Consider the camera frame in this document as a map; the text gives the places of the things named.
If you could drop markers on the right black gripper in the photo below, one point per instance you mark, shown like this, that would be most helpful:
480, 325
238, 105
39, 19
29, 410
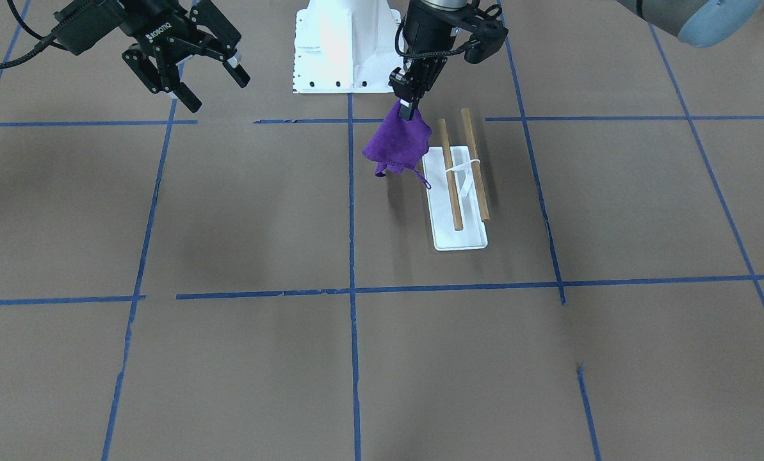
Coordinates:
154, 28

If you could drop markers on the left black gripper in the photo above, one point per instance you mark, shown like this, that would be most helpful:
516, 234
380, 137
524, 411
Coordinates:
428, 29

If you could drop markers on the purple towel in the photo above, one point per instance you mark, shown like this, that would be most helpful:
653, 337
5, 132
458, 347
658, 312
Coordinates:
399, 144

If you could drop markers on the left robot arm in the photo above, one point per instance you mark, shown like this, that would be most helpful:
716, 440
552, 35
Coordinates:
697, 23

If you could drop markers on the white rack base tray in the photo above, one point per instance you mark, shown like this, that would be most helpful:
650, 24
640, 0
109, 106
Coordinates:
444, 237

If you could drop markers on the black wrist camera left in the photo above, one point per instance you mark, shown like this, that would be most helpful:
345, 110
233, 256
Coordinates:
487, 32

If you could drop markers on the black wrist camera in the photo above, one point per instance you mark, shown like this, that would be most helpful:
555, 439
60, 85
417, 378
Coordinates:
487, 32
82, 24

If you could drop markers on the white pedestal column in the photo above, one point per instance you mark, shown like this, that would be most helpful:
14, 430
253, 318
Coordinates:
345, 47

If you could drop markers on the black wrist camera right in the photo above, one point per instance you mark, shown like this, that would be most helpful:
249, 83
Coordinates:
82, 24

